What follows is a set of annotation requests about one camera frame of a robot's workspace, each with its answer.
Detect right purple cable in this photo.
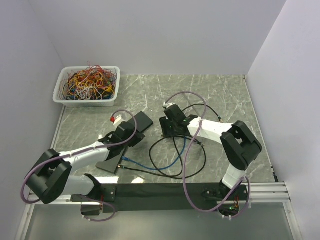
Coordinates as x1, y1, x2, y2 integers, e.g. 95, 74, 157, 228
164, 91, 251, 213

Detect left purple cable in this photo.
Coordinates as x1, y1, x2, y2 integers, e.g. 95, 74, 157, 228
20, 109, 138, 205

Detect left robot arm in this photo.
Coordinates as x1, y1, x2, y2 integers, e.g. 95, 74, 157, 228
22, 121, 145, 204

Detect black ethernet cable short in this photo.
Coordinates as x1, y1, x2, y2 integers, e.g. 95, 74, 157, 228
172, 104, 225, 146

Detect white plastic basket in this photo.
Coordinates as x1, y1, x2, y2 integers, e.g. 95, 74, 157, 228
52, 65, 121, 108

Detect purple cable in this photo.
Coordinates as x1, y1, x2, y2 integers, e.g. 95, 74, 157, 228
20, 109, 138, 205
164, 91, 251, 213

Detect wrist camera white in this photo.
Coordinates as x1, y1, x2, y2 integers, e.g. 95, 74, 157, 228
162, 102, 175, 110
110, 114, 126, 128

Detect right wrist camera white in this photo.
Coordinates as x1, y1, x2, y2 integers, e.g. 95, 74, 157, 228
162, 102, 175, 110

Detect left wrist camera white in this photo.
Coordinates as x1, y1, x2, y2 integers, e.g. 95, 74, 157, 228
110, 114, 126, 128

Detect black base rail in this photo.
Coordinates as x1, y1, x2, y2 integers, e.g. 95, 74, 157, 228
96, 182, 249, 212

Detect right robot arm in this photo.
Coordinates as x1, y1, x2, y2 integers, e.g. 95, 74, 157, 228
159, 103, 263, 200

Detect blue ethernet cable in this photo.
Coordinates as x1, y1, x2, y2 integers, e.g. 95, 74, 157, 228
121, 137, 187, 171

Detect black network switch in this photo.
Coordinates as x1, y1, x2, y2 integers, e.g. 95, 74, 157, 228
95, 149, 125, 175
134, 111, 154, 133

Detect tangled colourful wires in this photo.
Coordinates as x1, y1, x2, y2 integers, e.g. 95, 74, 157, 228
62, 60, 118, 101

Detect black ethernet cable long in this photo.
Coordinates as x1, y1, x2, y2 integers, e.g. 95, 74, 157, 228
118, 135, 192, 180

